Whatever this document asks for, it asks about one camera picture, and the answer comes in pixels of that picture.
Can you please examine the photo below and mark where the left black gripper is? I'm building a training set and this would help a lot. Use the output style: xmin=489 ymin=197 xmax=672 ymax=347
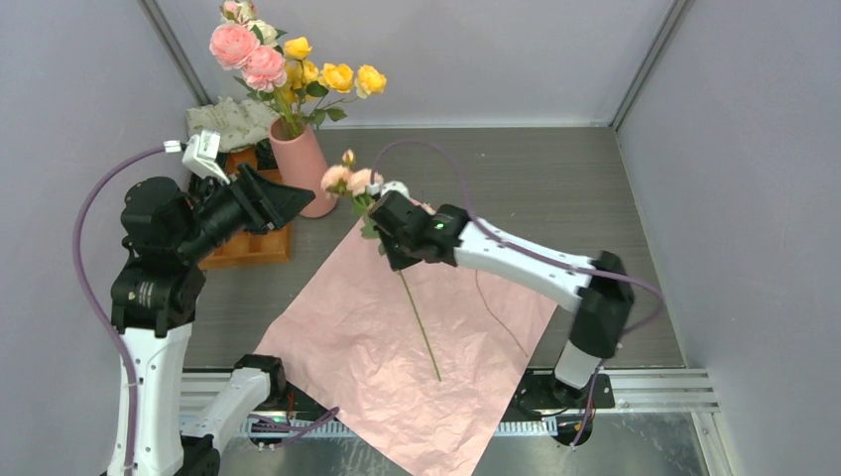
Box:
xmin=178 ymin=159 xmax=315 ymax=258

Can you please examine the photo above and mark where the peach rose stem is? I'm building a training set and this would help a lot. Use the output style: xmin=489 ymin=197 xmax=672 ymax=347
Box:
xmin=319 ymin=149 xmax=443 ymax=384

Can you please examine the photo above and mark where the small bud thin stem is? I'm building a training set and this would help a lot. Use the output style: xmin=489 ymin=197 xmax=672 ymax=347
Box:
xmin=474 ymin=269 xmax=531 ymax=359

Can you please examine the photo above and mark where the purple and pink wrapping paper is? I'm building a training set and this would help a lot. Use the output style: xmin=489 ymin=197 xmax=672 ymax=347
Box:
xmin=256 ymin=223 xmax=555 ymax=475

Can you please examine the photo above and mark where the pink rose stem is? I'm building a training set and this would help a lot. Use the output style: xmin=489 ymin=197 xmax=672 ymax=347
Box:
xmin=208 ymin=1 xmax=286 ymax=117

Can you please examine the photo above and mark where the white rose stem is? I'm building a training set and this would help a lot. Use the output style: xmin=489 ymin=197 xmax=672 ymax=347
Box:
xmin=234 ymin=1 xmax=285 ymax=48

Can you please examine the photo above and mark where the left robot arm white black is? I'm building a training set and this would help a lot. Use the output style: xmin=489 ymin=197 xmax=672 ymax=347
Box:
xmin=108 ymin=164 xmax=314 ymax=475

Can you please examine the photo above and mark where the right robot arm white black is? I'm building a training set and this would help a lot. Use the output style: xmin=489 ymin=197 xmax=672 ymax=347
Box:
xmin=364 ymin=191 xmax=636 ymax=408

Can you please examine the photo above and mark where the pink cylindrical vase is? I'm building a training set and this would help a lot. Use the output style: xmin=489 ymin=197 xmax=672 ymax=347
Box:
xmin=269 ymin=118 xmax=337 ymax=218

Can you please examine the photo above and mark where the orange compartment tray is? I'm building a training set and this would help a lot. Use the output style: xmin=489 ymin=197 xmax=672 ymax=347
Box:
xmin=199 ymin=147 xmax=293 ymax=271

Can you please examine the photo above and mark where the dark bundle at tray top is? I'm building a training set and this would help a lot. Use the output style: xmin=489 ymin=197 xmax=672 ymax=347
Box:
xmin=254 ymin=139 xmax=278 ymax=171

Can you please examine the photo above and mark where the cream patterned cloth bag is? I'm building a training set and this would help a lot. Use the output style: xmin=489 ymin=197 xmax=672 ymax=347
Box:
xmin=185 ymin=97 xmax=280 ymax=153

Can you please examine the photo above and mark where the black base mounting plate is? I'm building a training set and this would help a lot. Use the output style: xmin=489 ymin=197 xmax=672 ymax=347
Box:
xmin=255 ymin=368 xmax=588 ymax=422

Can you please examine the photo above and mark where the small green-lit circuit board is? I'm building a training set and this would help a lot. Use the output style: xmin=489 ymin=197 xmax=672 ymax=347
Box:
xmin=249 ymin=416 xmax=293 ymax=432

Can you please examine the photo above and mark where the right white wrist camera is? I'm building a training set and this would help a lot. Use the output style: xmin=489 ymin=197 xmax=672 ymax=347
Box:
xmin=366 ymin=180 xmax=411 ymax=200

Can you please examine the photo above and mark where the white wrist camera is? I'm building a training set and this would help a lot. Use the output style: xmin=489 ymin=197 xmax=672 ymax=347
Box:
xmin=163 ymin=129 xmax=231 ymax=185
xmin=366 ymin=180 xmax=411 ymax=200

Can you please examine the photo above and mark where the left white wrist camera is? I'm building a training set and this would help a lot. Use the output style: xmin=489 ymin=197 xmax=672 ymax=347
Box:
xmin=163 ymin=129 xmax=231 ymax=185

